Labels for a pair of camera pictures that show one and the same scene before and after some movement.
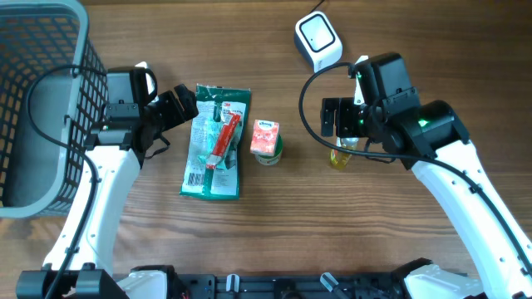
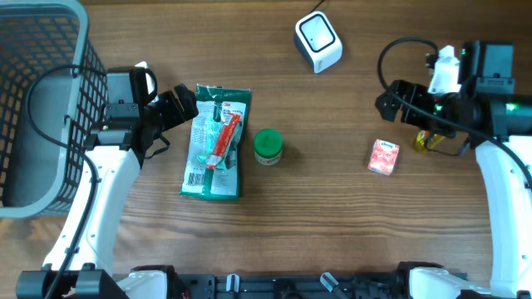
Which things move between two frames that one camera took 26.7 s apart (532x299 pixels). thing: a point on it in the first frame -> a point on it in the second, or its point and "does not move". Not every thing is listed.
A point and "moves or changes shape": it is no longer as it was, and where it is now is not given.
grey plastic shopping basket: [37, 177] does not move
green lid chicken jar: [268, 160] does not move
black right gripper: [346, 108] -> [415, 95]
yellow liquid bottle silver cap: [340, 159] moves or changes shape
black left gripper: [172, 113] does not move
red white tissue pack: [264, 137] -> [383, 157]
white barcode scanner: [317, 41] does not move
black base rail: [268, 286] does not move
